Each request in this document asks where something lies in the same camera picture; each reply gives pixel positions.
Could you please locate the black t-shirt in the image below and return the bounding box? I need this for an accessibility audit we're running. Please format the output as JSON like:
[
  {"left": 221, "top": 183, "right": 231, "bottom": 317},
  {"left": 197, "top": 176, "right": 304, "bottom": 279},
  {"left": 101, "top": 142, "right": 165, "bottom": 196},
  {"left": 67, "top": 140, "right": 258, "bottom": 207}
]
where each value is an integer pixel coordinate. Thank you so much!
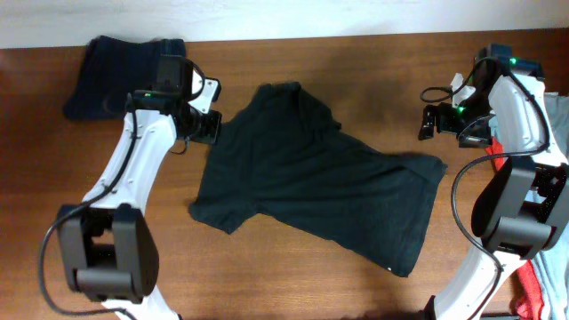
[{"left": 188, "top": 83, "right": 446, "bottom": 277}]

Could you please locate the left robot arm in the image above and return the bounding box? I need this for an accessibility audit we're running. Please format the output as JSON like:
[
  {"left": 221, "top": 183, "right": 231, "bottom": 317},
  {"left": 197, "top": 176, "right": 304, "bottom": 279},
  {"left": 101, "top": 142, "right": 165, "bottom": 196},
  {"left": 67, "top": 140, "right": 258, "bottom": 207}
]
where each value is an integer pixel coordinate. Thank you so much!
[{"left": 46, "top": 55, "right": 221, "bottom": 319}]

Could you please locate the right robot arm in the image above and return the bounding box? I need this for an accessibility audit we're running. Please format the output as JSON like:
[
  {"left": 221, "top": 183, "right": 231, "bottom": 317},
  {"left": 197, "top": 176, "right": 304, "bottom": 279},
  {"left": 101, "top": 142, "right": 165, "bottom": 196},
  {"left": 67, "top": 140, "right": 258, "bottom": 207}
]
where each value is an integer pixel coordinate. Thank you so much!
[{"left": 418, "top": 44, "right": 568, "bottom": 319}]

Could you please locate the folded navy blue garment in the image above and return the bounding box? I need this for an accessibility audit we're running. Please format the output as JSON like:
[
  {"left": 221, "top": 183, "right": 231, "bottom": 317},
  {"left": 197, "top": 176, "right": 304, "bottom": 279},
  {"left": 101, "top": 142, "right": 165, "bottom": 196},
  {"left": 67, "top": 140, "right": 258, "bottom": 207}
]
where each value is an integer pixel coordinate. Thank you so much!
[{"left": 62, "top": 36, "right": 186, "bottom": 121}]

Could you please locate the light blue garment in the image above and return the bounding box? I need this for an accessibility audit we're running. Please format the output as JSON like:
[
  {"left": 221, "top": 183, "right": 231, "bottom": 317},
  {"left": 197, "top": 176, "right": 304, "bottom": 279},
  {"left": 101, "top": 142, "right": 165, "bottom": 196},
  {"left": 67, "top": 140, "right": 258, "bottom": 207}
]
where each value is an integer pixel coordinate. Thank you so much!
[{"left": 530, "top": 93, "right": 568, "bottom": 320}]

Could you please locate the red garment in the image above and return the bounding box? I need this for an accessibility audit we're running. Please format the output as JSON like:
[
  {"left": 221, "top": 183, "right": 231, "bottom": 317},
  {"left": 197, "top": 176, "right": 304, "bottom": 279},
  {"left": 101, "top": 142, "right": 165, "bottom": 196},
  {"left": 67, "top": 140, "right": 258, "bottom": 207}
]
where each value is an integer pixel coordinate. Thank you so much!
[{"left": 484, "top": 137, "right": 546, "bottom": 320}]

